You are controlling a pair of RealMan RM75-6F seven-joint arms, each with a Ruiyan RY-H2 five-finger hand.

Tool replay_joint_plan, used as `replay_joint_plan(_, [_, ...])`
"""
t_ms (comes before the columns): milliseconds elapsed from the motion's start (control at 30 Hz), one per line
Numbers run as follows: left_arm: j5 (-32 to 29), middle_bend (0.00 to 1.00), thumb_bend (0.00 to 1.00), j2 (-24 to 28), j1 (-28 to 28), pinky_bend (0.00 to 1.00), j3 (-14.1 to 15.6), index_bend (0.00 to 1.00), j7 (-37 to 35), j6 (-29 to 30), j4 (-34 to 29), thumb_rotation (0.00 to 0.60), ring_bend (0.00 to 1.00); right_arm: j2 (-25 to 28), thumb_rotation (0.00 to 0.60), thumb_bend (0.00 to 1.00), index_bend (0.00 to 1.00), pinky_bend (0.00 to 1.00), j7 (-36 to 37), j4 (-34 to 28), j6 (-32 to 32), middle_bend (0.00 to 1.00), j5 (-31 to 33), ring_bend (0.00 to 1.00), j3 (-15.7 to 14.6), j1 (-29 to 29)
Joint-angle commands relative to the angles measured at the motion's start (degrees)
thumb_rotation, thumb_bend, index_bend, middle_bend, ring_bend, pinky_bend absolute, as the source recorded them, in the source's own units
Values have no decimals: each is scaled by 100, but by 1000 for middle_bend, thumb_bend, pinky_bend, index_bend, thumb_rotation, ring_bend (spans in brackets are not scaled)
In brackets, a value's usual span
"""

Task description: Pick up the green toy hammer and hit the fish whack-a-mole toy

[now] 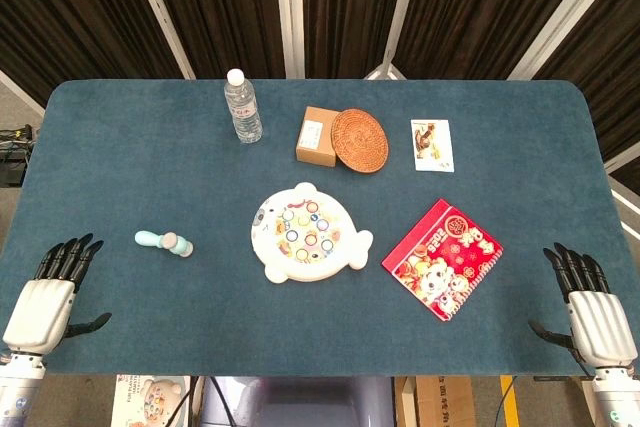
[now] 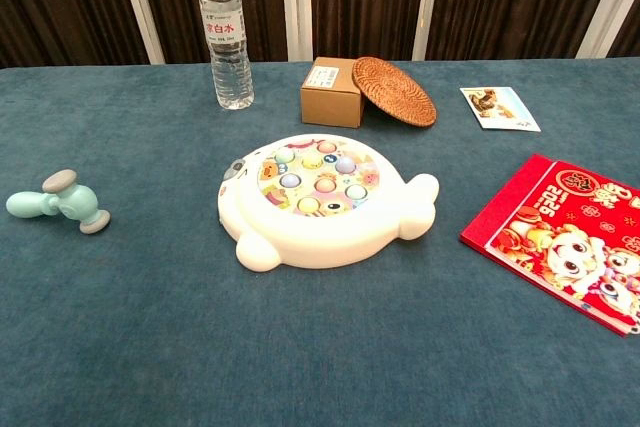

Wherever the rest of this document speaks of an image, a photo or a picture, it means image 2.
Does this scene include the small teal toy piece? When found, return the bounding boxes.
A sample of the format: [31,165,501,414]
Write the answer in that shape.
[5,168,112,236]

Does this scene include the white fish-shaped toy board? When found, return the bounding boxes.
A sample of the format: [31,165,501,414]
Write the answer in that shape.
[216,133,441,274]

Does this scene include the small brown cardboard box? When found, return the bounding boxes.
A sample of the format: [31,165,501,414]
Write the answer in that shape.
[300,56,370,129]

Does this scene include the round woven rattan coaster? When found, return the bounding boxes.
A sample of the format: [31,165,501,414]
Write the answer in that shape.
[351,56,438,129]

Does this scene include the blue felt table mat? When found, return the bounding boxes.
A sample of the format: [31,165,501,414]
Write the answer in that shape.
[0,57,640,427]

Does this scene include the clear plastic water bottle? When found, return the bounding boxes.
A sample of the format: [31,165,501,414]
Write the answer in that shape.
[197,0,255,111]

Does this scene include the white photo card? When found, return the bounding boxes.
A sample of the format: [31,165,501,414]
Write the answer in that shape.
[459,86,543,134]

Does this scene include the red 2026 spiral calendar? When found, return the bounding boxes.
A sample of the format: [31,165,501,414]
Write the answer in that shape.
[459,152,640,338]

